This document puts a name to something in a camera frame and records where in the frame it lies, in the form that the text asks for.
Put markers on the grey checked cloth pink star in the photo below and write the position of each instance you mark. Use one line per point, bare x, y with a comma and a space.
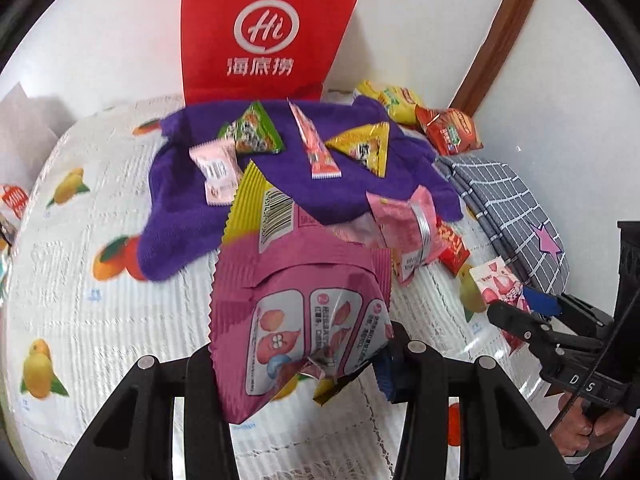
505, 200

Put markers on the pink packet with silver seal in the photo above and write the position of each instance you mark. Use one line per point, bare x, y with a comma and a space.
400, 220

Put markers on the fruit print tablecloth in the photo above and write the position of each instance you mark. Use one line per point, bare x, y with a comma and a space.
125, 320

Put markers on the red snack packet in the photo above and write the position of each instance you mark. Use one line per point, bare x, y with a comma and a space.
452, 247

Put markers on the large magenta snack packet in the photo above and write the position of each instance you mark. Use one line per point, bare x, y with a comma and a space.
300, 280

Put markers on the pink strawberry snack packet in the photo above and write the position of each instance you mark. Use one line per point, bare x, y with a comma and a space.
500, 280

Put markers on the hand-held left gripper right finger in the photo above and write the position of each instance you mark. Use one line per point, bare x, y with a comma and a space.
390, 380

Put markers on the green triangular snack packet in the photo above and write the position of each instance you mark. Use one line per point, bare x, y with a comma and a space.
255, 132

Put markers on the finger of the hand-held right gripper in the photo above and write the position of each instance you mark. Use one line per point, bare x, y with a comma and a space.
522, 325
542, 302

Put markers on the long pink snack packet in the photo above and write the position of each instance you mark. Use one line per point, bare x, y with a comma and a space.
315, 145

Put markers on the white plastic shopping bag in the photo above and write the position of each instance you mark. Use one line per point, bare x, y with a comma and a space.
25, 130

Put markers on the brown wooden door frame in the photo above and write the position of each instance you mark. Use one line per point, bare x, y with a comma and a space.
500, 35

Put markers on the purple towel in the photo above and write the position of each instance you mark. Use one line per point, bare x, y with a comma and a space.
180, 220

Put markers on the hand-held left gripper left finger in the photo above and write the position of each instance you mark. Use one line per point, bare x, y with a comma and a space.
202, 385

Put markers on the red paper bag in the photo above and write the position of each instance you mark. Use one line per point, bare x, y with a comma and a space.
270, 35

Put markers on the person's right hand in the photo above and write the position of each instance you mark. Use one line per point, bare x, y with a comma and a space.
580, 435

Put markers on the pale pink snack packet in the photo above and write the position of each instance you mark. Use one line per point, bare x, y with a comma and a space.
220, 170

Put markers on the yellow chips bag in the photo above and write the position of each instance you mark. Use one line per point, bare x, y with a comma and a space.
390, 100

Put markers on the yellow triangular snack packet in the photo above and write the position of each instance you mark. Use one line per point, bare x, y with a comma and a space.
367, 147

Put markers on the person's right forearm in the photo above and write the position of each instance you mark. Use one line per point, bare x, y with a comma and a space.
590, 467

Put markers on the orange chips bag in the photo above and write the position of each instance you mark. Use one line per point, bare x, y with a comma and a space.
450, 130

